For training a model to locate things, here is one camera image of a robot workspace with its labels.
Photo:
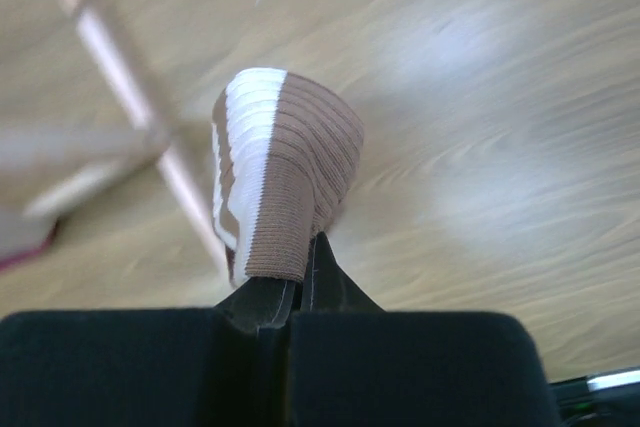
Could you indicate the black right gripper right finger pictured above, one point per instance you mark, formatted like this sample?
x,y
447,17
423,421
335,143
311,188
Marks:
x,y
435,368

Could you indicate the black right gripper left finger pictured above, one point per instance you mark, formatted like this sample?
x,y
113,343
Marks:
x,y
199,366

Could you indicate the brown striped sock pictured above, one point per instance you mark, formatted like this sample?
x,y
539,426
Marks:
x,y
286,151

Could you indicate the wooden clothes rack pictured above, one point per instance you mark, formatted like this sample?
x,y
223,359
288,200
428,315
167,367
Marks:
x,y
150,140

